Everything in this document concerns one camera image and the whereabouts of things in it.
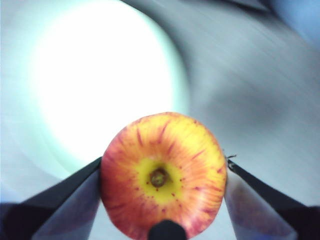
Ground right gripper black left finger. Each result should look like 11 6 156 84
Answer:
0 156 103 240

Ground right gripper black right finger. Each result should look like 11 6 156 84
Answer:
224 159 320 240

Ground red apple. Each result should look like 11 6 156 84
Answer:
99 111 228 240

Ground green plate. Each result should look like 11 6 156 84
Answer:
0 0 193 208

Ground blue plate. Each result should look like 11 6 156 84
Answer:
271 0 320 47

